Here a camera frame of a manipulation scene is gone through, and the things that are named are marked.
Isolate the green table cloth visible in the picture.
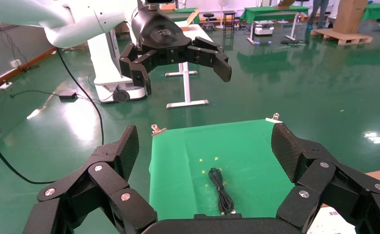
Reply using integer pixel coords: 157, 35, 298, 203
148, 118, 296, 220

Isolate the white desk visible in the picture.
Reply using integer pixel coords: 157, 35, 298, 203
164, 23, 214, 109

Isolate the standing person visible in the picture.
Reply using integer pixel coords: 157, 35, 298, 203
307, 0, 330, 30

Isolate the white robot chassis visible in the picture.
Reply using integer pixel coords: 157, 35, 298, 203
254, 20, 275, 36

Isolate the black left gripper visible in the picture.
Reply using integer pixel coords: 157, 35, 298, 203
119, 5, 233, 96

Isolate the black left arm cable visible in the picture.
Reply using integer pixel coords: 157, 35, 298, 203
0, 47, 105, 185

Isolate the tall brown cardboard box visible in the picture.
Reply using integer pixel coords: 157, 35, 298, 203
333, 0, 369, 35

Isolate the black power adapter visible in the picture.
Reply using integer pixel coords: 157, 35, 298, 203
58, 91, 78, 101

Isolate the thin black floor cable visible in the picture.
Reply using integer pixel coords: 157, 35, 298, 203
9, 89, 61, 98

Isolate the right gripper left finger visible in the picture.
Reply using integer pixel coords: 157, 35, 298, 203
23, 125, 158, 234

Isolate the black round stool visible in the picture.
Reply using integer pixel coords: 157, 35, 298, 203
202, 13, 216, 32

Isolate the black data cable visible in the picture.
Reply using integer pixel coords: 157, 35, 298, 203
208, 167, 236, 216

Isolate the silver binder clip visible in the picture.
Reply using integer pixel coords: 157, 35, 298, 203
151, 124, 168, 137
265, 113, 283, 124

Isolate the white standing fan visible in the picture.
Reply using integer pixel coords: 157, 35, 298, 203
216, 0, 230, 30

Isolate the black square stool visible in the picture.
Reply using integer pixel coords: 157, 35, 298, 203
222, 10, 236, 32

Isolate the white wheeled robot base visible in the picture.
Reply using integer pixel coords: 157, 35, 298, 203
87, 29, 147, 104

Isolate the wooden pallet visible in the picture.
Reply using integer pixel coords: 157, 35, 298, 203
310, 28, 374, 46

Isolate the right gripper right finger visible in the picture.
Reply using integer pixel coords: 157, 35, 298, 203
270, 122, 380, 234

